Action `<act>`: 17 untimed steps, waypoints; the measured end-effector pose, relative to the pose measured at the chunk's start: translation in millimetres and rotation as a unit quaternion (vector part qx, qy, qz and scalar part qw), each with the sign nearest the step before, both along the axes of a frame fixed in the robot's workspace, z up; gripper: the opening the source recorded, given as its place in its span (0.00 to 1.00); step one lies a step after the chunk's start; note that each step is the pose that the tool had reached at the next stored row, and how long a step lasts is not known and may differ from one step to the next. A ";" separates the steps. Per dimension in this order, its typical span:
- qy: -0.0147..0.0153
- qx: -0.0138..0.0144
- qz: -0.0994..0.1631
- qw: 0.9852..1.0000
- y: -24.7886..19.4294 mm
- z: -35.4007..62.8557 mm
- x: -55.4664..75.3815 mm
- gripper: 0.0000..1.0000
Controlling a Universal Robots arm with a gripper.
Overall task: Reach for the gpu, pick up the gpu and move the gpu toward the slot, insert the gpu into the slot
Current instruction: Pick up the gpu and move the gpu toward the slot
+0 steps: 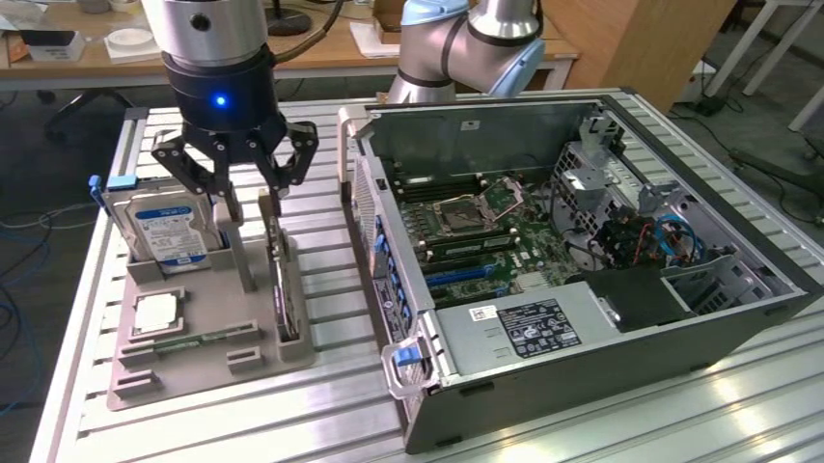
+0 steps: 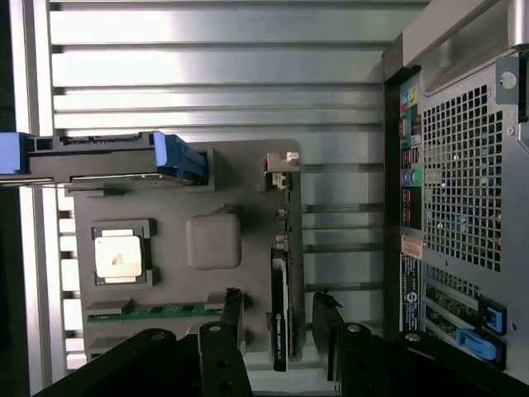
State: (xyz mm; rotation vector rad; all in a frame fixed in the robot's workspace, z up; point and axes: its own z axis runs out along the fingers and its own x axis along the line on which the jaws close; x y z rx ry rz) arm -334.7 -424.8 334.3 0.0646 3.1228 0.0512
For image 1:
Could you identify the grey parts rack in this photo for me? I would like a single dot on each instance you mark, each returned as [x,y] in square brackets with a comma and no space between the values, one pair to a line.
[212,299]

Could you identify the metal socket cover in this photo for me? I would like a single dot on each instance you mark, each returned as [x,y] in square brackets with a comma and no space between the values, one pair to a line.
[505,200]

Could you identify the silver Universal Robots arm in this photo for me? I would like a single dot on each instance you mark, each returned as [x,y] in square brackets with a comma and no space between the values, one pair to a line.
[438,43]

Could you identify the black power adapter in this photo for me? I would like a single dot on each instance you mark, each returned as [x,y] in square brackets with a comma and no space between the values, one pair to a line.
[708,106]

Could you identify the wooden cabinet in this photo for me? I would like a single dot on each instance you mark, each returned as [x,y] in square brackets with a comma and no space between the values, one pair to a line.
[643,48]

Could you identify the green RAM stick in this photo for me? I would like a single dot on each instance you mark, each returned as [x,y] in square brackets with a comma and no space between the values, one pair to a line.
[187,343]

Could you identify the open black PC case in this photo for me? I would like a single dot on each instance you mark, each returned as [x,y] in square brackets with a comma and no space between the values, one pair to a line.
[579,400]

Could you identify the metal drive cage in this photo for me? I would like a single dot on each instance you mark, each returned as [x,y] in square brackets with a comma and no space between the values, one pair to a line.
[591,183]

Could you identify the white box with black top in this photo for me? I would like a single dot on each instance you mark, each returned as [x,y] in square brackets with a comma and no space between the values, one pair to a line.
[55,48]

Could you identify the white round object on base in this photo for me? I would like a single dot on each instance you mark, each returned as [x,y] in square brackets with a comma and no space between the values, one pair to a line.
[128,46]

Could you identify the blue expansion slot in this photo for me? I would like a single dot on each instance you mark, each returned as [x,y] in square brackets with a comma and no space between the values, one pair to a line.
[457,275]

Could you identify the grey power supply unit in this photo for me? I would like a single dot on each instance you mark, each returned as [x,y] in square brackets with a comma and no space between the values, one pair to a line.
[534,337]

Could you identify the black round lamp base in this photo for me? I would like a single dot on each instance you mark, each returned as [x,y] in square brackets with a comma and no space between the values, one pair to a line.
[292,26]

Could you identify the silver CPU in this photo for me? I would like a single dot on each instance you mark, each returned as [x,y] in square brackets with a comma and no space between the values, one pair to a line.
[155,313]

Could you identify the white paper stack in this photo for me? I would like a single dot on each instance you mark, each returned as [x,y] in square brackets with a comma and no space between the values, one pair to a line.
[372,43]

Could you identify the hard disk in blue carrier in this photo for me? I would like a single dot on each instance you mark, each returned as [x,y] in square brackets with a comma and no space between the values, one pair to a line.
[164,231]

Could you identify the blue case latch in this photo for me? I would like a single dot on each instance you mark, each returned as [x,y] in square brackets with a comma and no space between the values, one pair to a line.
[404,358]

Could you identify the black plastic shroud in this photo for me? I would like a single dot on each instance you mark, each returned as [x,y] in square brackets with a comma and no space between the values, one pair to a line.
[637,299]

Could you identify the cardboard box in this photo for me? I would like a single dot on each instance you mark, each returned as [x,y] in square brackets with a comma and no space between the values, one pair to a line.
[387,19]

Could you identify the wooden desk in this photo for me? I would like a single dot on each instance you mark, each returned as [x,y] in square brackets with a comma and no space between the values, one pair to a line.
[347,62]

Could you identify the CPU socket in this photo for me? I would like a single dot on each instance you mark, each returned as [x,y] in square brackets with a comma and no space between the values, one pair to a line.
[459,217]

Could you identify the metal disk bay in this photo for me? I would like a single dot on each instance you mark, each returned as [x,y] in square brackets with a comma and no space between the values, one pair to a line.
[708,289]

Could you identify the RAM stick with black label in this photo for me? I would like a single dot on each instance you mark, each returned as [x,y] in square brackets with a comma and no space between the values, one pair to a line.
[470,245]

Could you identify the graphics card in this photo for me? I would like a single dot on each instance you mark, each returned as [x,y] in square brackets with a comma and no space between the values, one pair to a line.
[282,275]

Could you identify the green motherboard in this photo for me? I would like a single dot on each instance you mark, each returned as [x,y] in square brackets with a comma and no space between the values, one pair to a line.
[534,241]

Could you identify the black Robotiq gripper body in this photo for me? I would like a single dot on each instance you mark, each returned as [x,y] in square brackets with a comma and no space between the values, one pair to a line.
[221,116]

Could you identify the white table frame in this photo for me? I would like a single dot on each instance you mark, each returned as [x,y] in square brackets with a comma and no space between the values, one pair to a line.
[756,43]

